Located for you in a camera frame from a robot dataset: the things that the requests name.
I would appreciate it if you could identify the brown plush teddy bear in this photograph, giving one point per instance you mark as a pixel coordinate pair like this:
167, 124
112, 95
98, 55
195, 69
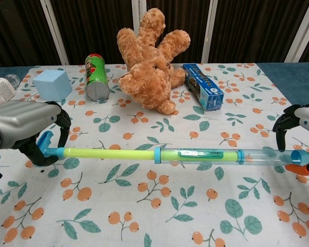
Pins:
149, 79

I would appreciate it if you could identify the light blue foam cube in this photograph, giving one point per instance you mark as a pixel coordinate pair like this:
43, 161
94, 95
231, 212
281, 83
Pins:
52, 85

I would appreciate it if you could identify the floral print tablecloth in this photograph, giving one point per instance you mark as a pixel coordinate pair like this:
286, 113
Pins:
154, 205

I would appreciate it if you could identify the white frame post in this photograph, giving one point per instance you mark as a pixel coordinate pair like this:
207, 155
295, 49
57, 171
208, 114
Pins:
209, 31
302, 31
54, 31
138, 13

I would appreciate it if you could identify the blue cardboard box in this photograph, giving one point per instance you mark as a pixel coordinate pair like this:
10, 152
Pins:
203, 85

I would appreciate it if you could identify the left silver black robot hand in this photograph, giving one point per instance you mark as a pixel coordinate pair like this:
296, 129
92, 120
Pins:
20, 121

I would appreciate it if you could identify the blue yellow water pump toy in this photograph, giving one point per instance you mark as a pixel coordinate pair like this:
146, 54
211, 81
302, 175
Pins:
118, 153

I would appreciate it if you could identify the clear plastic bottle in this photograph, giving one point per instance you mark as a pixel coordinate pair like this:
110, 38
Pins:
1, 88

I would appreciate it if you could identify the green chip can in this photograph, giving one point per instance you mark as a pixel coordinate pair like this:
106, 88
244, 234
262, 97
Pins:
96, 77

